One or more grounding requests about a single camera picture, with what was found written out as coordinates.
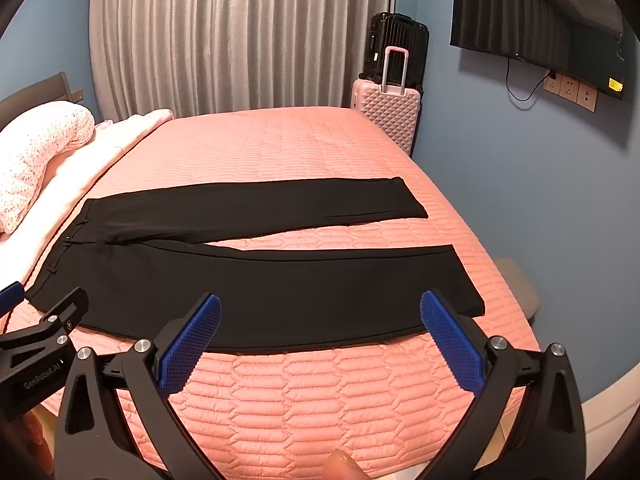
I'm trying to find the black pants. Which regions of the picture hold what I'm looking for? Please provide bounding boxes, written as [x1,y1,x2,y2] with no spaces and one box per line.
[24,176,487,354]

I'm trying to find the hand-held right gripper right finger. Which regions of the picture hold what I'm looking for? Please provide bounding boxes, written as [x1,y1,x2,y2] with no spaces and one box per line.
[415,289,587,480]

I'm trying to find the person's right hand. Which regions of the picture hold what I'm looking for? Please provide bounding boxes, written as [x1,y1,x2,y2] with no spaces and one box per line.
[322,449,372,480]

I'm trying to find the floral white pillow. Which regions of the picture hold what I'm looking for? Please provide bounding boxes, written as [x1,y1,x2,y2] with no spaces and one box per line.
[0,100,96,235]

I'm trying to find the grey headboard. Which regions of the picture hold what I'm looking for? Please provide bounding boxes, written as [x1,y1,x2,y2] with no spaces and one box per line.
[0,72,85,128]

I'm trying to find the beige wall socket panel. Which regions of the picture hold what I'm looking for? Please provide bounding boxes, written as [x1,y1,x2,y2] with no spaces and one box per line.
[543,73,599,113]

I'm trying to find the wall-mounted television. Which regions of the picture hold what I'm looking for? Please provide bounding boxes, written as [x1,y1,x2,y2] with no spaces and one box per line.
[449,0,627,101]

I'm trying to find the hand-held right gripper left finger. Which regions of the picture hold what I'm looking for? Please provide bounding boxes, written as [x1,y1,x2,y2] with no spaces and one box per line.
[54,293,227,480]

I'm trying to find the pink suitcase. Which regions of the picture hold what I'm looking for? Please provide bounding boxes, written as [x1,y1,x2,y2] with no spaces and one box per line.
[351,46,422,157]

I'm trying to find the black suitcase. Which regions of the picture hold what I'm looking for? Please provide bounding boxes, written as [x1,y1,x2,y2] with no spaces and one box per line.
[364,11,430,92]

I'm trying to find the black power cable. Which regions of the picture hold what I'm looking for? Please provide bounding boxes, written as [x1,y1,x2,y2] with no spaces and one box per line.
[505,56,557,103]

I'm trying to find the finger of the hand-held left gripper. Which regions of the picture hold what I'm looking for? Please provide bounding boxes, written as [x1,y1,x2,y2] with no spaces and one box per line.
[0,287,90,357]
[0,281,25,317]

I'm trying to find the pink quilted bedspread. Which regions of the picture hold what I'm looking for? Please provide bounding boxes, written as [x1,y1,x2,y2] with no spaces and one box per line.
[0,105,542,480]

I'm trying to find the grey pleated curtain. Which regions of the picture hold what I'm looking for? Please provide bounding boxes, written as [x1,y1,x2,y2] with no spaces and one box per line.
[89,0,398,122]

